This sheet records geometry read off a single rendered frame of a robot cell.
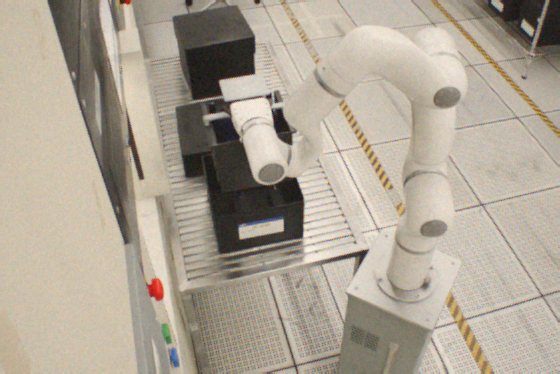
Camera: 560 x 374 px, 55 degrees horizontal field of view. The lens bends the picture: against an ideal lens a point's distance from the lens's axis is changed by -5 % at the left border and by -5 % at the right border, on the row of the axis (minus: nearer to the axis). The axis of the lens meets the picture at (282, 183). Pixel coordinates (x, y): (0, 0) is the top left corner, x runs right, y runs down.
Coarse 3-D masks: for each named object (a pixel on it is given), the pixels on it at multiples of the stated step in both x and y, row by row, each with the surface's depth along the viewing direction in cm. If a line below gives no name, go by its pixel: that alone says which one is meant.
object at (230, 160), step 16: (224, 80) 152; (240, 80) 152; (256, 80) 152; (224, 96) 147; (240, 96) 146; (256, 96) 147; (224, 112) 154; (208, 128) 153; (288, 128) 153; (224, 144) 148; (240, 144) 149; (224, 160) 152; (240, 160) 153; (224, 176) 156; (240, 176) 157; (224, 192) 160; (240, 192) 164
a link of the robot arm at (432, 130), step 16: (432, 32) 114; (432, 48) 110; (448, 48) 110; (416, 112) 122; (432, 112) 120; (448, 112) 120; (416, 128) 123; (432, 128) 121; (448, 128) 121; (416, 144) 126; (432, 144) 123; (448, 144) 124; (416, 160) 131; (432, 160) 127
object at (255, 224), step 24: (216, 192) 192; (264, 192) 192; (288, 192) 191; (216, 216) 184; (240, 216) 164; (264, 216) 167; (288, 216) 169; (240, 240) 172; (264, 240) 175; (288, 240) 178
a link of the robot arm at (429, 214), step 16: (416, 176) 139; (432, 176) 137; (416, 192) 136; (432, 192) 134; (448, 192) 136; (416, 208) 133; (432, 208) 131; (448, 208) 132; (400, 224) 147; (416, 224) 134; (432, 224) 132; (448, 224) 133; (400, 240) 151; (416, 240) 145; (432, 240) 146
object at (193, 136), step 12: (180, 108) 210; (192, 108) 210; (216, 108) 210; (180, 120) 205; (192, 120) 205; (180, 132) 200; (192, 132) 200; (204, 132) 200; (180, 144) 196; (192, 144) 196; (204, 144) 196; (192, 156) 193; (192, 168) 197
